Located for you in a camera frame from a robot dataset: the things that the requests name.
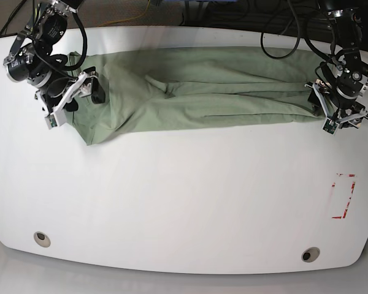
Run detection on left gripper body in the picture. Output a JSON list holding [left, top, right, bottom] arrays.
[[305, 79, 368, 124]]

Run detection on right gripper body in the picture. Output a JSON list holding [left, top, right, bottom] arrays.
[[35, 70, 98, 117]]

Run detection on green t-shirt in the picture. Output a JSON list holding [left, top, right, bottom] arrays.
[[66, 47, 321, 145]]

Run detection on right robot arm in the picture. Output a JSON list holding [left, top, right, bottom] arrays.
[[3, 1, 105, 118]]

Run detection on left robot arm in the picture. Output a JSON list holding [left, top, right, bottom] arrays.
[[288, 1, 368, 134]]

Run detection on red tape marking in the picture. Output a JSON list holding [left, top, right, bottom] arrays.
[[329, 173, 357, 220]]

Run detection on left table grommet hole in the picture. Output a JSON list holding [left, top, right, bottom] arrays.
[[34, 232, 51, 248]]

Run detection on table grommet hole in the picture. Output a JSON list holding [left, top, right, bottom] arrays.
[[34, 232, 51, 248], [301, 247, 320, 263]]

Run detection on right table grommet hole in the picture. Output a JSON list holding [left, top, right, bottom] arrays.
[[301, 247, 320, 263]]

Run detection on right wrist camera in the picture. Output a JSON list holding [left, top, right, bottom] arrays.
[[45, 111, 67, 129]]

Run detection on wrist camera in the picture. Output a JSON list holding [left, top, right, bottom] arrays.
[[322, 118, 340, 135], [45, 111, 67, 129]]

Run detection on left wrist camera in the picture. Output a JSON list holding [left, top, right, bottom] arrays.
[[322, 118, 340, 135]]

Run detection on yellow cable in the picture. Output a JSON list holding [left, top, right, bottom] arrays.
[[99, 0, 151, 28]]

